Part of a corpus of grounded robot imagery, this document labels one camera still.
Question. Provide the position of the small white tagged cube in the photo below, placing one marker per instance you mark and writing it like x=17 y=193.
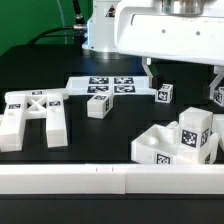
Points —
x=164 y=94

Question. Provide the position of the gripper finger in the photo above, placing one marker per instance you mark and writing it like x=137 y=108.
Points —
x=211 y=89
x=148 y=71

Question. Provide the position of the white front rail wall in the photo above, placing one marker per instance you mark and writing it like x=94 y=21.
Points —
x=111 y=179

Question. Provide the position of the white tagged cube right edge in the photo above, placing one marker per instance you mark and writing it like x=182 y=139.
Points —
x=219 y=97

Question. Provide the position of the white chair back part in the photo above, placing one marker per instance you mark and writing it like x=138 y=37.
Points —
x=47 y=104

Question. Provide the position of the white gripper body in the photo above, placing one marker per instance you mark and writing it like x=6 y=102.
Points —
x=143 y=28

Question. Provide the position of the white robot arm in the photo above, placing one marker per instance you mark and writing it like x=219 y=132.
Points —
x=100 y=26

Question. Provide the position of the white chair seat part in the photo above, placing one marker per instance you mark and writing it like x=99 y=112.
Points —
x=169 y=145

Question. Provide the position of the white block right edge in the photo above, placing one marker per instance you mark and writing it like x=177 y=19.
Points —
x=218 y=127

